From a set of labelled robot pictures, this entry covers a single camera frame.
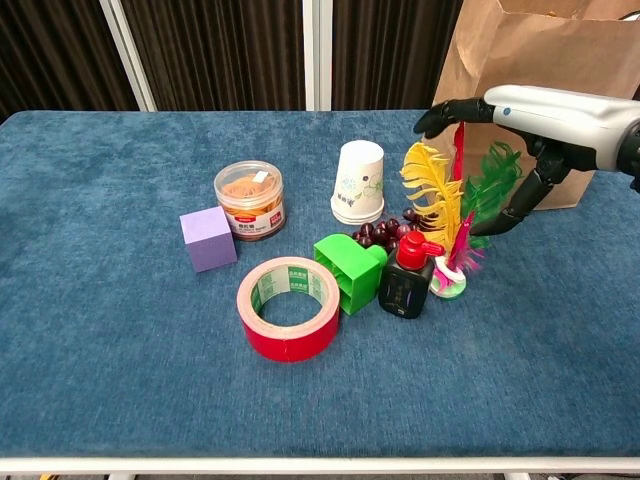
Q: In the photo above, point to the clear jar of rubber bands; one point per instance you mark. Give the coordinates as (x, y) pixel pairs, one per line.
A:
(250, 205)

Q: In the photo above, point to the white paper cup stack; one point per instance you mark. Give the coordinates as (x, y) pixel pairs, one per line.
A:
(357, 180)

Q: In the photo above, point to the red tape roll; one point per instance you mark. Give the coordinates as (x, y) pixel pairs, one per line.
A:
(290, 345)

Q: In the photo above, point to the blue felt table cover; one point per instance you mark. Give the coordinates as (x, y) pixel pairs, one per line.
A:
(100, 350)

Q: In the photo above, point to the green plastic block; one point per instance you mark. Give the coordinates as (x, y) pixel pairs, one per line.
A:
(360, 270)

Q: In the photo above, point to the brown paper bag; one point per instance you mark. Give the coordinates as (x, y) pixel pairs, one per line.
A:
(540, 50)

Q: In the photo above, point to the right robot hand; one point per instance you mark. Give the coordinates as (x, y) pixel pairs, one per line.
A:
(560, 125)

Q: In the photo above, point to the dark pleated curtain panel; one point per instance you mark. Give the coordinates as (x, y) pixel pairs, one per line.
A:
(225, 50)
(50, 50)
(390, 50)

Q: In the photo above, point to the white table frame base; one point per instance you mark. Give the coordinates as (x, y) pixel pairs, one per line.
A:
(300, 465)

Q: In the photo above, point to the white partition frame post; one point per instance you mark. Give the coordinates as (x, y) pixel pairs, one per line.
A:
(310, 50)
(129, 55)

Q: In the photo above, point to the purple cube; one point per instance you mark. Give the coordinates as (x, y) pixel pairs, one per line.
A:
(207, 240)

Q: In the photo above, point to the purple grape bunch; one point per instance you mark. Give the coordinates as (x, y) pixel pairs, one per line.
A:
(382, 232)

